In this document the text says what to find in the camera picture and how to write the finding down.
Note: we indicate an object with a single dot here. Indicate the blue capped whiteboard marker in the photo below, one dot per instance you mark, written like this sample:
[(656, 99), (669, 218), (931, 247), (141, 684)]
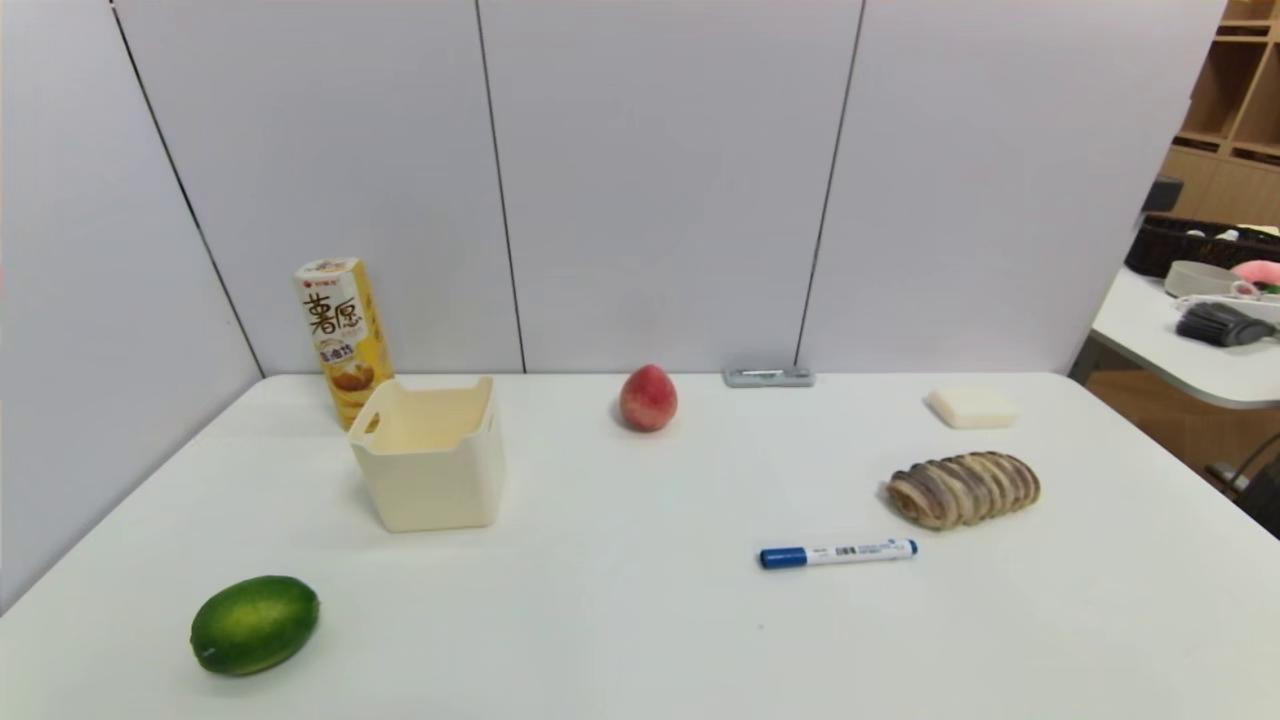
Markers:
[(836, 553)]

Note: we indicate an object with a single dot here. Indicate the grey metal table clip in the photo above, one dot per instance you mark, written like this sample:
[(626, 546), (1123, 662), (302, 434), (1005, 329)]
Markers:
[(768, 377)]

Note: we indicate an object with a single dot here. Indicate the wooden shelf cabinet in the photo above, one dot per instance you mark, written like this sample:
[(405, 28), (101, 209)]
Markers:
[(1232, 120)]

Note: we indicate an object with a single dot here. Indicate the dark grey brush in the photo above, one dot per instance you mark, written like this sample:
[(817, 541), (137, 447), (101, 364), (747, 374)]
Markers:
[(1222, 325)]

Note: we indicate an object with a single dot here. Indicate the white soap bar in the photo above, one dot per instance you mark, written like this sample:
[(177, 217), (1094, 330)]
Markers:
[(972, 407)]

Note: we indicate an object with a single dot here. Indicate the black woven basket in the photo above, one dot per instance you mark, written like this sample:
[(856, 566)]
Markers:
[(1180, 243)]

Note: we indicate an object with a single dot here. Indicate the striped twisted bread loaf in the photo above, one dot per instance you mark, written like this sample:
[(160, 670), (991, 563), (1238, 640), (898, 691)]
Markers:
[(962, 488)]

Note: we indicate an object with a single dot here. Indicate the cream white plastic box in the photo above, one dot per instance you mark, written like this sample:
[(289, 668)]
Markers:
[(430, 468)]

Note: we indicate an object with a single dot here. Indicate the green lime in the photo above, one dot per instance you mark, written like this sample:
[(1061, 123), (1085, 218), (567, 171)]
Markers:
[(254, 625)]

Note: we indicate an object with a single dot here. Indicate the red peach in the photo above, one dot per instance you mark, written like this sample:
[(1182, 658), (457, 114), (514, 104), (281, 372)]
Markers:
[(647, 400)]

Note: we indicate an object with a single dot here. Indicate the pink round toy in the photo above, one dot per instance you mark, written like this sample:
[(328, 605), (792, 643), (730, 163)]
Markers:
[(1258, 272)]

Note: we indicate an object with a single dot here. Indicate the yellow potato chips canister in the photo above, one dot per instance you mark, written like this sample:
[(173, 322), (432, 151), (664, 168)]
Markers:
[(343, 330)]

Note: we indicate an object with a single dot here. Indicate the grey bowl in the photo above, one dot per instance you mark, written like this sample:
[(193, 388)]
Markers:
[(1200, 279)]

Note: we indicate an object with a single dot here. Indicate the white side table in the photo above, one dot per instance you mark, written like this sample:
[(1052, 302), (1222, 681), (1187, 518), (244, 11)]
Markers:
[(1170, 340)]

